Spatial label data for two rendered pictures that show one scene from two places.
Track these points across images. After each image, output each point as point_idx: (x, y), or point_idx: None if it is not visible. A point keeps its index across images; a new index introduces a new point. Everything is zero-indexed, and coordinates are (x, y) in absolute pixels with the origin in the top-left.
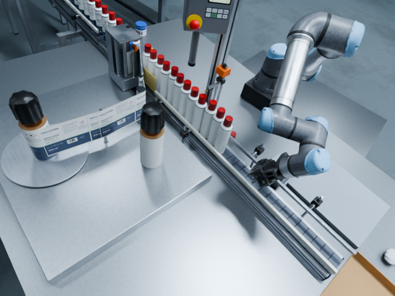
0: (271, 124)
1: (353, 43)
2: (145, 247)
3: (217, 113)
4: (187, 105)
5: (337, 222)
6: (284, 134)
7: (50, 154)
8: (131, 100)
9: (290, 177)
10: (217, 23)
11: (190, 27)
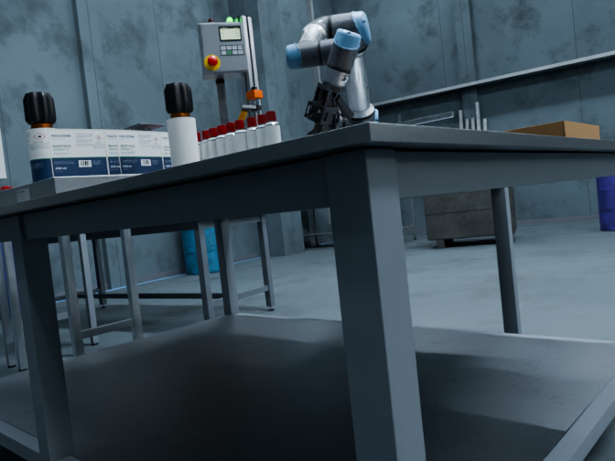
0: (296, 48)
1: (359, 18)
2: None
3: (257, 119)
4: (226, 148)
5: None
6: (313, 51)
7: (56, 175)
8: (156, 135)
9: (336, 77)
10: (235, 60)
11: (209, 63)
